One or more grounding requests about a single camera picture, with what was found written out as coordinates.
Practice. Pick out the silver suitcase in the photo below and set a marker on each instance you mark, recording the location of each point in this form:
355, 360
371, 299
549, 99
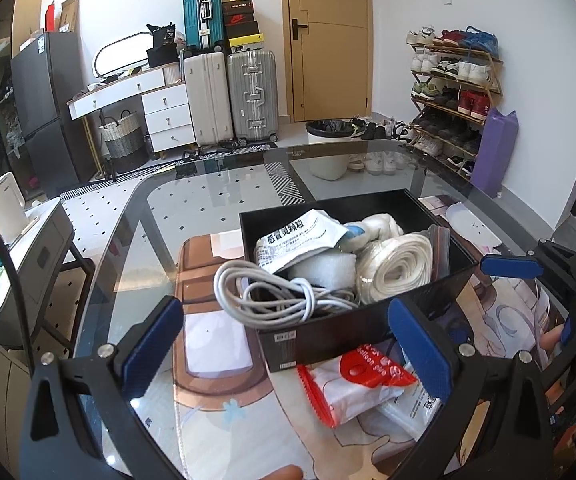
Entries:
253, 95

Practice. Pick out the wooden shoe rack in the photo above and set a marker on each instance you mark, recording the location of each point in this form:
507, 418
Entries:
488, 67

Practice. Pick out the clear printed plastic packet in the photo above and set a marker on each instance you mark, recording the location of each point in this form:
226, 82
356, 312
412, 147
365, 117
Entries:
415, 407

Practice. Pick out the white trash bin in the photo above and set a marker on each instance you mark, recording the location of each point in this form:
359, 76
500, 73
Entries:
328, 152

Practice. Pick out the red paper bag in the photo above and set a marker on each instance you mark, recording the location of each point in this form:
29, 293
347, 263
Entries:
50, 17

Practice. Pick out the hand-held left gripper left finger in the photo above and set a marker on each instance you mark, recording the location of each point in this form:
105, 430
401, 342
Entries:
153, 347

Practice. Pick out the black bag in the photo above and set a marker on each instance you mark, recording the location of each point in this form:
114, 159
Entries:
163, 52

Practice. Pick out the woven laundry basket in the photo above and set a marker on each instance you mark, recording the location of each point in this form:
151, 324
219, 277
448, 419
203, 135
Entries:
123, 142

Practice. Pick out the white vanity desk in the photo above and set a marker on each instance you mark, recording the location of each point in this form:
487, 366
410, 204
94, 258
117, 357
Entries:
165, 115

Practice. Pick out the grey white side cabinet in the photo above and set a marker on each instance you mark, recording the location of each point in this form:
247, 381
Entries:
43, 260

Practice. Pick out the white cloth bundle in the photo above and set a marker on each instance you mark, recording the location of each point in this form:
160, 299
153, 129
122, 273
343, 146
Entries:
379, 225

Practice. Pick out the red white plastic packet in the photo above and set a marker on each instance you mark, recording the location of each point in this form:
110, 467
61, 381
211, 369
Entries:
363, 380

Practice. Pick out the dark brown shoe box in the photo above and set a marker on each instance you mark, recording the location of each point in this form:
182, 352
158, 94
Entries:
242, 31

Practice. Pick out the black storage box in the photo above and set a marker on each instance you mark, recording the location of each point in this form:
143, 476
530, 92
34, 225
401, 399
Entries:
318, 332

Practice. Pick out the white printed sachet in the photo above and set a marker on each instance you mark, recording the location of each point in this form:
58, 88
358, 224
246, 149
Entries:
293, 242

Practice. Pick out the white suitcase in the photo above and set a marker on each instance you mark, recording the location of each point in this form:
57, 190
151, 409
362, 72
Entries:
208, 100

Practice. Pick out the tan wooden door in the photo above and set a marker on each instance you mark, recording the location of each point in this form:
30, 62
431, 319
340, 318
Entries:
328, 35

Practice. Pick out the oval mirror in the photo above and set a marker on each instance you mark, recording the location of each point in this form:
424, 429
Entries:
118, 57

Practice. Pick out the teal suitcase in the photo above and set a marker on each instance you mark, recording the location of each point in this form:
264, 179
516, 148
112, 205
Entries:
202, 15

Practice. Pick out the black red-logo shoe box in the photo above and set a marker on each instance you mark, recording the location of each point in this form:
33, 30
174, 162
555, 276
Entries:
240, 20

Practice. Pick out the dark grey refrigerator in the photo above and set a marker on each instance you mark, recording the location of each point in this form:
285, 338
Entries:
48, 100

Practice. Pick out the shoe rack with shoes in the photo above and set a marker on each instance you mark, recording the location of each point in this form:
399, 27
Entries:
468, 102

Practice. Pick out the purple bag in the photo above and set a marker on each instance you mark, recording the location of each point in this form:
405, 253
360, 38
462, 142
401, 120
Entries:
493, 150

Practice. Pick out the white foam wrap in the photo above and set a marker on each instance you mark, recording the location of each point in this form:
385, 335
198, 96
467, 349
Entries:
324, 266

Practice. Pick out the white electric kettle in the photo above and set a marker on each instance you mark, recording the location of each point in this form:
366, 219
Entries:
5, 210

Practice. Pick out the scattered pile of shoes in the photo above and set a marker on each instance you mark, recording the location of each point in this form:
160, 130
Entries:
378, 160

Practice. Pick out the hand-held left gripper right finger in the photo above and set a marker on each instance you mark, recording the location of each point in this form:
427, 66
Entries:
418, 350

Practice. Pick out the black white patterned rug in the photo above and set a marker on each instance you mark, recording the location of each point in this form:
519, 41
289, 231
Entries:
118, 185

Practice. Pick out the yellow black shoe box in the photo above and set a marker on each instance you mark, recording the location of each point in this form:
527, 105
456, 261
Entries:
246, 40

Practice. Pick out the brown cardboard box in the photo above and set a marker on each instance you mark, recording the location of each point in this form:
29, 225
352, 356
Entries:
69, 16

